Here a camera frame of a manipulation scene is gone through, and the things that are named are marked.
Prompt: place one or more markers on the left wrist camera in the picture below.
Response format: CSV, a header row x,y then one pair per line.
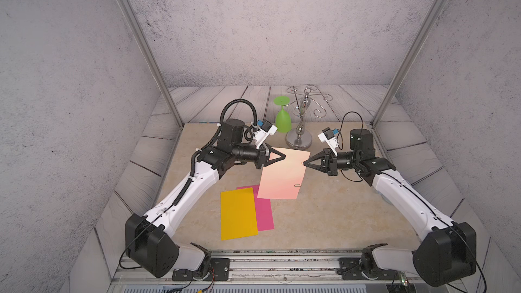
x,y
263,130

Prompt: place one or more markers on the left aluminium frame post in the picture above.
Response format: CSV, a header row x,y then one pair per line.
x,y
139,36

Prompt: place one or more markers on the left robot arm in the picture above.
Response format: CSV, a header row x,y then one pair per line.
x,y
149,238

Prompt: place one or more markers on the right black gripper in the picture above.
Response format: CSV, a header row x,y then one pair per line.
x,y
330,163

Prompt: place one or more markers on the right aluminium frame post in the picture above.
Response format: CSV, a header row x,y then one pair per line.
x,y
421,36

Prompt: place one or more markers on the green plastic wine glass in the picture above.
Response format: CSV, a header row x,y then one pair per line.
x,y
283,119

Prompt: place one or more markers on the aluminium frame post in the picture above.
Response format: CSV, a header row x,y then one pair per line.
x,y
139,36
421,36

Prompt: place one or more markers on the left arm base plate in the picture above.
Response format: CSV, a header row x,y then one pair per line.
x,y
212,269

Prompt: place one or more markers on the magenta paper sheet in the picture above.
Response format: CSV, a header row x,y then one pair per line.
x,y
264,213

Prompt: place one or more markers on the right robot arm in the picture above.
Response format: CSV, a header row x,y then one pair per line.
x,y
447,250

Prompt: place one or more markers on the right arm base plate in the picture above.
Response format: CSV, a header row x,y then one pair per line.
x,y
350,269

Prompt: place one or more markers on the silver metal hanger stand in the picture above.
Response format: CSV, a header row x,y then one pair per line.
x,y
299,138

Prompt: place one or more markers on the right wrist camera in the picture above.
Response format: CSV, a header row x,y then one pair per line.
x,y
329,136

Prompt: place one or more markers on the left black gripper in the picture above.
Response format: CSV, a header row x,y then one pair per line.
x,y
261,157

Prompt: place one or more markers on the salmon pink paper sheet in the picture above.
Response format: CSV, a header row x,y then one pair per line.
x,y
278,180

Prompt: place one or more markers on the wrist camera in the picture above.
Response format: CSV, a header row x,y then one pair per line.
x,y
263,130
329,136

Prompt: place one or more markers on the aluminium front rail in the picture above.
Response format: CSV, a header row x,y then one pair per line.
x,y
274,271

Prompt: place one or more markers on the yellow paper sheet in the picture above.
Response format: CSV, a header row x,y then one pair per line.
x,y
238,214

